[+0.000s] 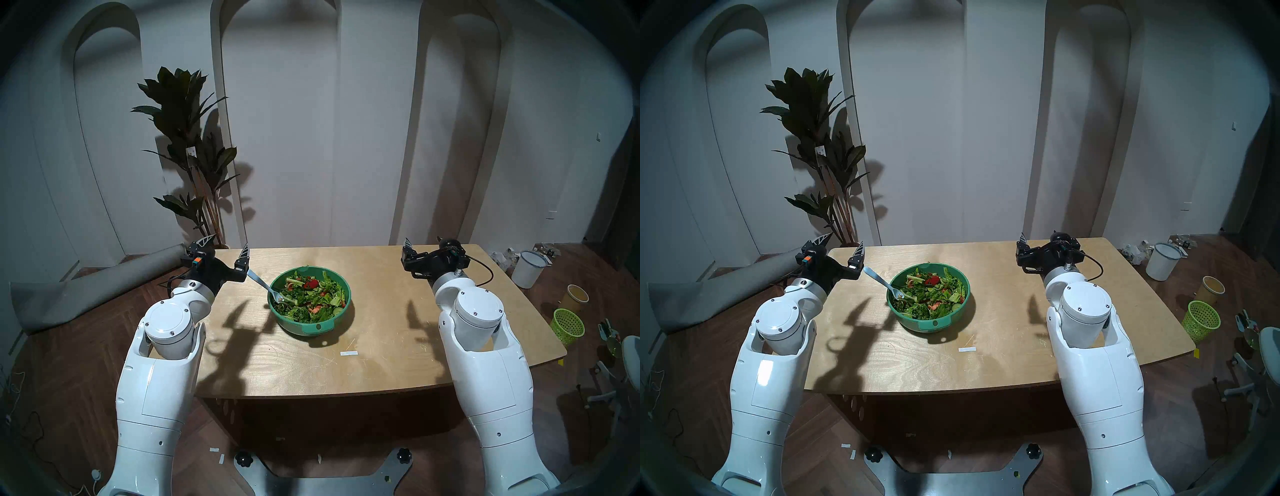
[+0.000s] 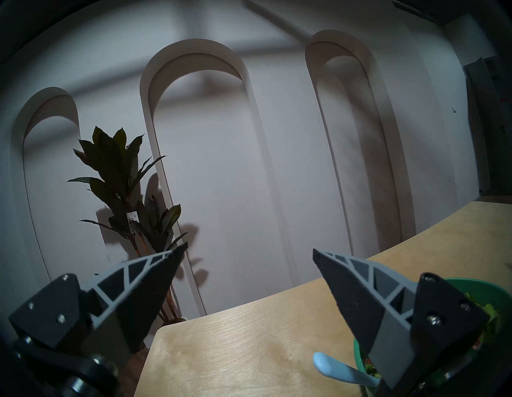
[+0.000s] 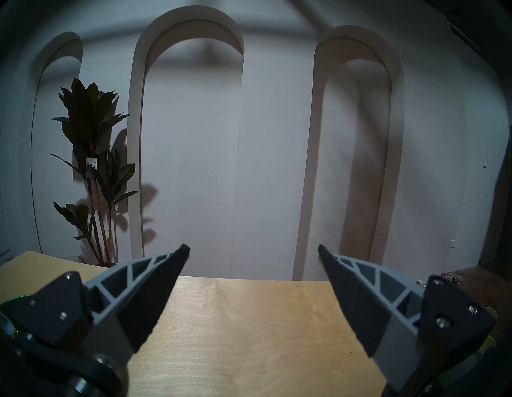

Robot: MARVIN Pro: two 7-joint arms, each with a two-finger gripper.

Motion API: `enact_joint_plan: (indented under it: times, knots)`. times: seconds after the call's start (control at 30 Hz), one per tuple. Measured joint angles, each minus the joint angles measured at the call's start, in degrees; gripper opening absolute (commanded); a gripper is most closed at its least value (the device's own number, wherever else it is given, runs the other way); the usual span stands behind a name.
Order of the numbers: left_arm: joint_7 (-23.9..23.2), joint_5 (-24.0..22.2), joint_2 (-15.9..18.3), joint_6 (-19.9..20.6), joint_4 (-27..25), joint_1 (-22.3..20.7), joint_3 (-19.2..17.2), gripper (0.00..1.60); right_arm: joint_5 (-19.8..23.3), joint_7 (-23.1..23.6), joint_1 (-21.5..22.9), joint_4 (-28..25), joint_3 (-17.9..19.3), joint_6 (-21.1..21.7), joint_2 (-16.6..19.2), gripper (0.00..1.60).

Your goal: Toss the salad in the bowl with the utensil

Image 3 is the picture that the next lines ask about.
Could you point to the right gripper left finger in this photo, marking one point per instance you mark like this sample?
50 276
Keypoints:
120 304

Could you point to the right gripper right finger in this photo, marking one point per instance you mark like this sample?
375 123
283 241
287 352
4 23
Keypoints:
400 316

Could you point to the green salad bowl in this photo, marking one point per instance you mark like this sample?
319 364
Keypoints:
10 306

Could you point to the small debris pile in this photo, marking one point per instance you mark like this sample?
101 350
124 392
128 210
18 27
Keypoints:
452 277

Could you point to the yellow paper cup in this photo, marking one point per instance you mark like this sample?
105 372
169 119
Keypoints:
491 311

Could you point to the green mesh basket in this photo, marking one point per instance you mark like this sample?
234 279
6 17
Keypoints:
488 343

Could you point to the white plant tag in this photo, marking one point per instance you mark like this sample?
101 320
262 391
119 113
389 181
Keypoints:
92 163

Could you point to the tall potted plant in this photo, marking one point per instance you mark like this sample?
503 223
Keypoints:
90 140

